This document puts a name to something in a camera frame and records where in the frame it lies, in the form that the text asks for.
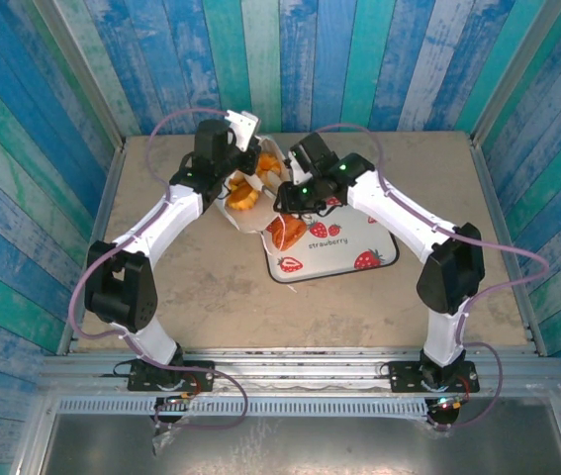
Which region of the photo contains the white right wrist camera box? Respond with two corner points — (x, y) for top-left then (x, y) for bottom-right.
(288, 156), (311, 187)

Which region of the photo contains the red-orange fake croissant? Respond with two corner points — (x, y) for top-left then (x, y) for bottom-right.
(265, 213), (309, 252)

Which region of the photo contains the grey slotted cable duct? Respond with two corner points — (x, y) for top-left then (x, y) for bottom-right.
(55, 397), (432, 418)

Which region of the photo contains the white strawberry-print tray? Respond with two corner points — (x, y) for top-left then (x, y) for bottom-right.
(259, 197), (401, 285)

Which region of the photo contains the orange pumpkin-shaped fake bread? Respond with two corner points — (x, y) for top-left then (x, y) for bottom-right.
(228, 180), (261, 212)

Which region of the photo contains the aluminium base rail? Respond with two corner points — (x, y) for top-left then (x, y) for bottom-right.
(37, 347), (561, 397)

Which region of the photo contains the aluminium frame post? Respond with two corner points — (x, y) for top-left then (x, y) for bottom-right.
(471, 0), (558, 144)
(32, 0), (127, 152)

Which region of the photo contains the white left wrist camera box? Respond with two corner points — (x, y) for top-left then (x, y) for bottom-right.
(225, 109), (261, 152)

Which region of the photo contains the aluminium table side rail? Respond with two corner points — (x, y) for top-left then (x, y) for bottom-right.
(468, 136), (549, 358)
(56, 145), (128, 355)

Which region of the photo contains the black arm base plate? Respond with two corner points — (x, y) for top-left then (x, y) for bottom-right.
(387, 359), (481, 395)
(126, 359), (216, 393)

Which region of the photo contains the white flower-print paper bag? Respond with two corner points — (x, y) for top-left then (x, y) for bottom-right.
(213, 136), (294, 234)

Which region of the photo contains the crumpled clear plastic piece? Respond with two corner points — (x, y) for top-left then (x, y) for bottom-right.
(149, 424), (182, 456)

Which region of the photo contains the small circuit board with LEDs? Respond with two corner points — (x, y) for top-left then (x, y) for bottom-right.
(152, 393), (200, 429)
(425, 393), (472, 431)

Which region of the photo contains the shiny metal plate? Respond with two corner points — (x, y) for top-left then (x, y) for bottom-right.
(37, 414), (561, 475)

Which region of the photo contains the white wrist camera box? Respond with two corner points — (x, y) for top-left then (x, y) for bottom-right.
(288, 156), (311, 187)
(225, 109), (261, 152)

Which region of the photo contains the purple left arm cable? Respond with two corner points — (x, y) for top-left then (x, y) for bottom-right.
(67, 107), (250, 430)

